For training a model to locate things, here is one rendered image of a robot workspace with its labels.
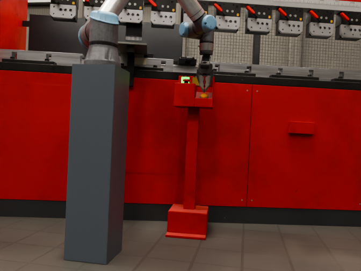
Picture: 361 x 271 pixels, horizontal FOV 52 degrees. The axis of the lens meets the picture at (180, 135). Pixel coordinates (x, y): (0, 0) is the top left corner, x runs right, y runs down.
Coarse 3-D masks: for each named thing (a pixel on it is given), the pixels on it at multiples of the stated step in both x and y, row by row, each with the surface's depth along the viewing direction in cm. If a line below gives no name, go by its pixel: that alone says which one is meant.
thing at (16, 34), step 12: (0, 0) 233; (12, 0) 252; (24, 0) 274; (0, 12) 234; (12, 12) 253; (24, 12) 276; (0, 24) 234; (12, 24) 254; (0, 36) 235; (12, 36) 255; (24, 36) 278; (0, 48) 236; (12, 48) 256; (24, 48) 279
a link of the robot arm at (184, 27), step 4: (180, 24) 187; (184, 24) 184; (188, 24) 185; (192, 24) 181; (180, 28) 187; (184, 28) 184; (188, 28) 184; (180, 32) 187; (184, 32) 184; (188, 32) 185; (192, 32) 183; (184, 36) 186; (188, 36) 187; (192, 36) 186; (196, 36) 185; (200, 36) 189
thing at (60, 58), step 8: (0, 56) 220; (8, 56) 220; (24, 56) 221; (32, 56) 221; (40, 56) 222; (48, 56) 227; (56, 56) 222; (64, 56) 223; (72, 56) 223; (80, 56) 224; (56, 64) 223; (64, 64) 223; (72, 64) 223
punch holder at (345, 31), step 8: (336, 16) 241; (352, 16) 234; (360, 16) 235; (336, 24) 240; (344, 24) 234; (352, 24) 234; (360, 24) 235; (336, 32) 240; (344, 32) 234; (352, 32) 234; (360, 32) 235; (352, 40) 242
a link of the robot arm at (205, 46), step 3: (204, 42) 192; (207, 42) 191; (201, 45) 193; (204, 45) 192; (207, 45) 191; (210, 45) 192; (213, 45) 194; (201, 48) 193; (204, 48) 192; (207, 48) 192; (210, 48) 192; (210, 51) 193
